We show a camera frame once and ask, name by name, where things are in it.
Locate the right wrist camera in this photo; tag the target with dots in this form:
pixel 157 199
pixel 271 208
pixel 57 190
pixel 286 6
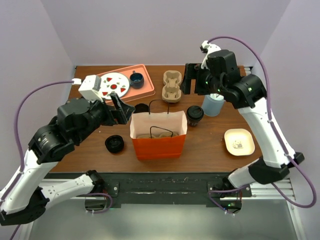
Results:
pixel 207 48

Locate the white wrapped straws bundle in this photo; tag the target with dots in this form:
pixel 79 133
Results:
pixel 216 96

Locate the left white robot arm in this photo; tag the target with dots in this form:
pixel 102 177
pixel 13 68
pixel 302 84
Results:
pixel 23 200

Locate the aluminium frame rail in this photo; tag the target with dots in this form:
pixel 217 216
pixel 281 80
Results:
pixel 268 191

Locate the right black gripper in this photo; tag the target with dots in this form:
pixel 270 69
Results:
pixel 191 72

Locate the pink plastic tray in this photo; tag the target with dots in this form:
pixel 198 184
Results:
pixel 133 94

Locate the white panda dish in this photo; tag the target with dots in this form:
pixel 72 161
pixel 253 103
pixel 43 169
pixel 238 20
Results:
pixel 239 142

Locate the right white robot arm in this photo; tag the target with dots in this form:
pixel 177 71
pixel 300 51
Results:
pixel 274 164

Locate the dark coffee cup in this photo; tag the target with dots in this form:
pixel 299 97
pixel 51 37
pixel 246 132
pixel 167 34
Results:
pixel 141 108
pixel 193 122

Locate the orange paper bag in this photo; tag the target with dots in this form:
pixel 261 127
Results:
pixel 151 122

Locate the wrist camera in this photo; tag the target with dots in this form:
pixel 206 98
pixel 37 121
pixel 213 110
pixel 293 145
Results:
pixel 89 87
pixel 207 48

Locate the dark blue ceramic cup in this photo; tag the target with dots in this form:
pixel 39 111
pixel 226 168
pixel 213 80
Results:
pixel 136 80

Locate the white plate with strawberry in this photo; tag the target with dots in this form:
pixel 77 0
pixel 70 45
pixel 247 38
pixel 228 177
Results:
pixel 113 82

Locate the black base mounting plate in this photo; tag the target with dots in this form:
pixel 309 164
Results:
pixel 169 188

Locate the black cup lid on table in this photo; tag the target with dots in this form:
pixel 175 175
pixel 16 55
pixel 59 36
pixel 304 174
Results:
pixel 114 144

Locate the light blue straw holder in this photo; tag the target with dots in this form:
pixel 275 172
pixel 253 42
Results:
pixel 212 107

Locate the single cardboard cup carrier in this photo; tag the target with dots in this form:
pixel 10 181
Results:
pixel 157 136

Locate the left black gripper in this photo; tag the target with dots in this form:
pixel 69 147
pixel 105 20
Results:
pixel 124 110

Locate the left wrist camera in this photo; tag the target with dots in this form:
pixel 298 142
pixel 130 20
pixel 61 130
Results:
pixel 89 87

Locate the black cup lid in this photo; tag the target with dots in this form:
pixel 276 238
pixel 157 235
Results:
pixel 114 144
pixel 195 113

